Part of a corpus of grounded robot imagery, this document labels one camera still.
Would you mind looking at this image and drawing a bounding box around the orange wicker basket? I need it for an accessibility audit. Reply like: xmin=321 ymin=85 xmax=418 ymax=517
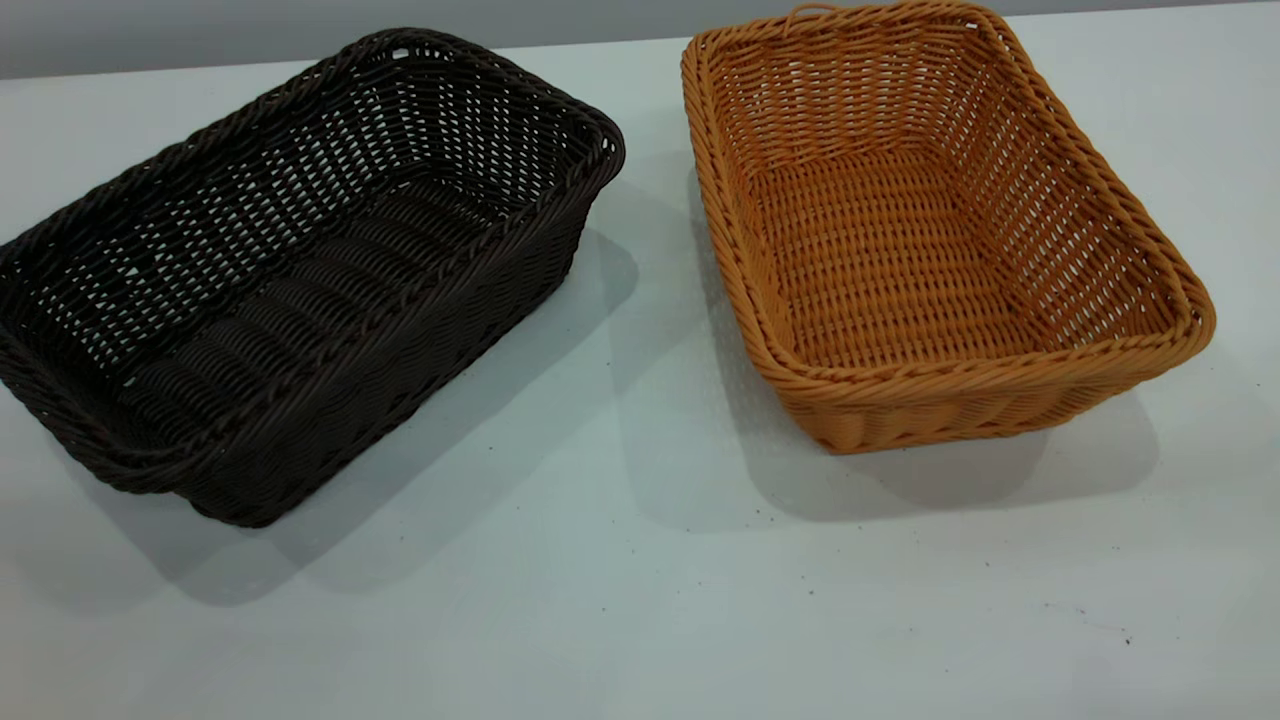
xmin=680 ymin=0 xmax=1218 ymax=456

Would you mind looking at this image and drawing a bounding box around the black wicker basket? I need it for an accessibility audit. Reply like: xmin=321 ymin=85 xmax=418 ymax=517
xmin=0 ymin=27 xmax=627 ymax=529

